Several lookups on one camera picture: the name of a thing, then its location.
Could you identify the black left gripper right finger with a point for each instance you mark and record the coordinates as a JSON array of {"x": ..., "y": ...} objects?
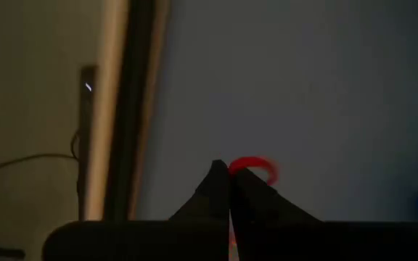
[{"x": 339, "y": 243}]

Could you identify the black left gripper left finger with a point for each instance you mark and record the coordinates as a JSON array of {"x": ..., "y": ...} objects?
[{"x": 140, "y": 243}]

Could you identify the red rubber band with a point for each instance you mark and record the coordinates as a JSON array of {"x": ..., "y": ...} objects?
[{"x": 252, "y": 161}]

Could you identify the black aluminium rig frame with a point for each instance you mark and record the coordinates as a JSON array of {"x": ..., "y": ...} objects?
[{"x": 133, "y": 108}]

